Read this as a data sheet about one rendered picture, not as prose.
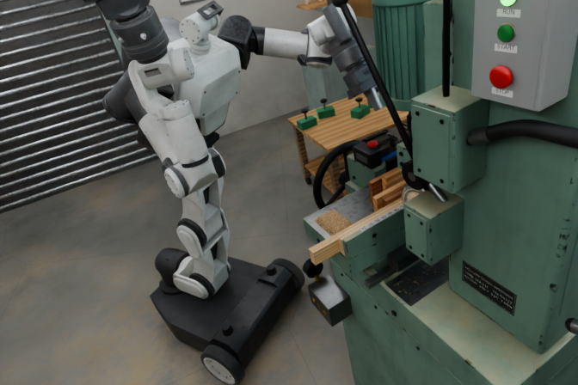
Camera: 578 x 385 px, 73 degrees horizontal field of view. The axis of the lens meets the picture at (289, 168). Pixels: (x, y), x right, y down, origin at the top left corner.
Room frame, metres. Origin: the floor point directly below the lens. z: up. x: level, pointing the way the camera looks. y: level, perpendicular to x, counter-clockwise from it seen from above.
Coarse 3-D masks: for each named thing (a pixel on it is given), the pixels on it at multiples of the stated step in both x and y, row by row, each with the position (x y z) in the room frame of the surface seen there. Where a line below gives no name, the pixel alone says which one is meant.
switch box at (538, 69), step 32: (480, 0) 0.50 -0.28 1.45; (544, 0) 0.43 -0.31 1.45; (576, 0) 0.44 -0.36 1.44; (480, 32) 0.50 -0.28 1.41; (544, 32) 0.43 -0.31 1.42; (576, 32) 0.44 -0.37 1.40; (480, 64) 0.50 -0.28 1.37; (512, 64) 0.46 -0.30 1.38; (544, 64) 0.42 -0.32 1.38; (480, 96) 0.50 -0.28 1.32; (544, 96) 0.42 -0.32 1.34
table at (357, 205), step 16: (352, 192) 1.01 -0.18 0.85; (368, 192) 0.92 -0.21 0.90; (336, 208) 0.88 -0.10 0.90; (352, 208) 0.86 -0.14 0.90; (368, 208) 0.85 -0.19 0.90; (304, 224) 0.86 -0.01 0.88; (320, 240) 0.79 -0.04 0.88; (384, 240) 0.72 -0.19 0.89; (400, 240) 0.74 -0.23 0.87; (336, 256) 0.73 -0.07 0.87; (368, 256) 0.70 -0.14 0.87; (384, 256) 0.72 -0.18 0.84; (352, 272) 0.68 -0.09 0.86
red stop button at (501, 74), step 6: (498, 66) 0.47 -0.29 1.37; (504, 66) 0.46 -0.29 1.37; (492, 72) 0.47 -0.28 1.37; (498, 72) 0.46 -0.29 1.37; (504, 72) 0.46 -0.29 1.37; (510, 72) 0.45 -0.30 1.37; (492, 78) 0.47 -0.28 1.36; (498, 78) 0.46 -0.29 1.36; (504, 78) 0.45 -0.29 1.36; (510, 78) 0.45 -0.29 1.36; (492, 84) 0.47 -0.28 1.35; (498, 84) 0.46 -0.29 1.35; (504, 84) 0.45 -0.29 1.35
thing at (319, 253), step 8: (400, 200) 0.80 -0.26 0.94; (384, 208) 0.78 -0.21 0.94; (368, 216) 0.77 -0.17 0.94; (352, 224) 0.75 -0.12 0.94; (344, 232) 0.73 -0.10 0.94; (328, 240) 0.71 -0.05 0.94; (336, 240) 0.71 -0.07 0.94; (312, 248) 0.70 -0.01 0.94; (320, 248) 0.69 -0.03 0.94; (328, 248) 0.70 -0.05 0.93; (336, 248) 0.71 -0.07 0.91; (312, 256) 0.69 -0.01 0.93; (320, 256) 0.69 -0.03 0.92; (328, 256) 0.70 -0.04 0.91
